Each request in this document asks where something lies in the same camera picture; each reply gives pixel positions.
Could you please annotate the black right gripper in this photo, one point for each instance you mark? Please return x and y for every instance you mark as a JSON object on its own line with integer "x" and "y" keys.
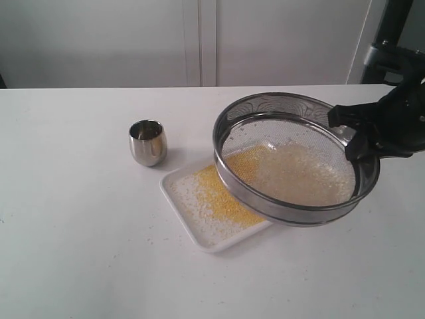
{"x": 397, "y": 121}

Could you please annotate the round steel mesh sieve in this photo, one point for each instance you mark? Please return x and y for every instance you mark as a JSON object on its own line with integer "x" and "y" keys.
{"x": 266, "y": 119}

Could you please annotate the yellow grain mixture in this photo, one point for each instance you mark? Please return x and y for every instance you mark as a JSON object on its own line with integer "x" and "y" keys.
{"x": 216, "y": 202}

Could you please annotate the stainless steel cup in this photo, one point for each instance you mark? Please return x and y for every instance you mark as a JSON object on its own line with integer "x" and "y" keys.
{"x": 148, "y": 142}

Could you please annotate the white rice grains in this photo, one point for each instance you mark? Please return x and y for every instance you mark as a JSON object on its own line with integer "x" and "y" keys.
{"x": 290, "y": 162}

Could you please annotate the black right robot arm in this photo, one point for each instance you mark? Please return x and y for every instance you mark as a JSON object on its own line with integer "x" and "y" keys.
{"x": 387, "y": 57}

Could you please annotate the white rectangular tray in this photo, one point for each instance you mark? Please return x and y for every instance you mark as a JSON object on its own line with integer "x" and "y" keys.
{"x": 186, "y": 212}

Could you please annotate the white cabinet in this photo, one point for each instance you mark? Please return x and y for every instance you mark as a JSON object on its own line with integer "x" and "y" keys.
{"x": 82, "y": 44}

